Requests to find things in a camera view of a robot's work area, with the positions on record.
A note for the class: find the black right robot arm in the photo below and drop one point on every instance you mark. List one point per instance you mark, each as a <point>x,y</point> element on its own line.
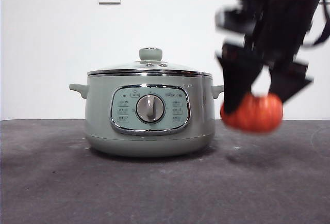
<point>283,15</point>

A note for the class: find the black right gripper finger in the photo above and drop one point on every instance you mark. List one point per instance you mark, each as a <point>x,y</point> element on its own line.
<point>286,84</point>
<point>236,82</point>

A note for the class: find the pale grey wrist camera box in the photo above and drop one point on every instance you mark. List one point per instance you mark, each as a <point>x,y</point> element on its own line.
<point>232,20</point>

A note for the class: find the glass lid with green knob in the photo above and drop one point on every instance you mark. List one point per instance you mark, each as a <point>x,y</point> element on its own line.
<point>150,53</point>

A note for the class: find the pale green electric cooking pot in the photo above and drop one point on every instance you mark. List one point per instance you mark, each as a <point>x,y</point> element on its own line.
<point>201,120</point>

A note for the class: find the small orange pumpkin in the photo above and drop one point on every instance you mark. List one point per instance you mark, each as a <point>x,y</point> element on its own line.
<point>257,115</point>

